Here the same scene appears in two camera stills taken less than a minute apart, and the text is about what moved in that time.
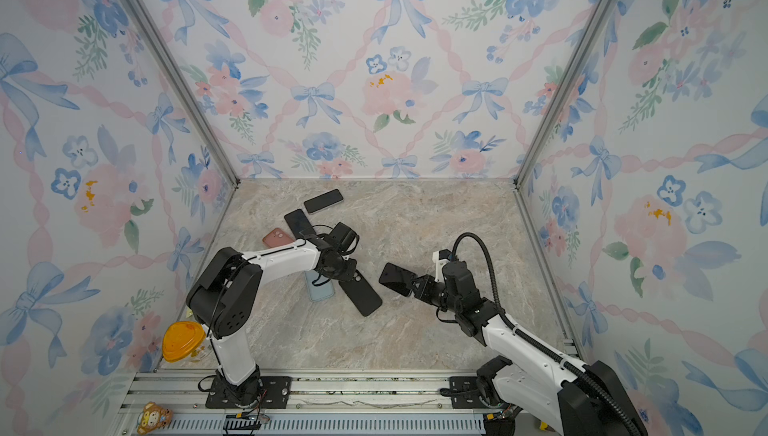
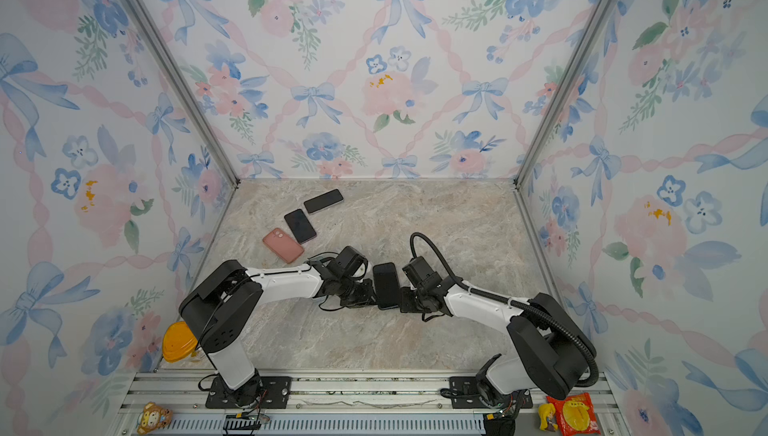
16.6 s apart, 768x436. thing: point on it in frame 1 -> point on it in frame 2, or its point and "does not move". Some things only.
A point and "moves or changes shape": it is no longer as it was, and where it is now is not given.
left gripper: (349, 275) -> (366, 300)
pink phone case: (277, 238) does not move
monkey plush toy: (153, 418) does not move
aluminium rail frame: (323, 403) does not move
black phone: (299, 224) does not move
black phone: (398, 279) moves or changes shape
